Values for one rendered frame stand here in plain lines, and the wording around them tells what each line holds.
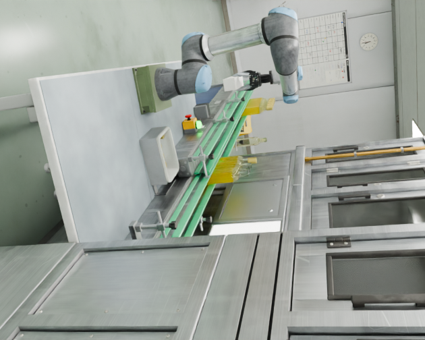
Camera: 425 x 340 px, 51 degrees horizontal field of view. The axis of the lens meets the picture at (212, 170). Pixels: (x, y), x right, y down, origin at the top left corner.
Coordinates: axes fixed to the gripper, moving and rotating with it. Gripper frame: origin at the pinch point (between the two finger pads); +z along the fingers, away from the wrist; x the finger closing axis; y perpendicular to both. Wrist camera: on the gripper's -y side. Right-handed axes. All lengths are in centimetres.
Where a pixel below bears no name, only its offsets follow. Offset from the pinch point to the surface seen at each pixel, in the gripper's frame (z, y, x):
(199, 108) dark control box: 29.9, -26.7, 13.8
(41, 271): 37, 138, 37
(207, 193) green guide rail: 14, 38, 49
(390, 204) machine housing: -70, 35, 62
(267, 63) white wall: 47, -562, 7
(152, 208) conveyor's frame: 31, 69, 44
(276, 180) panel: -16, 8, 54
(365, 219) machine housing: -57, 47, 64
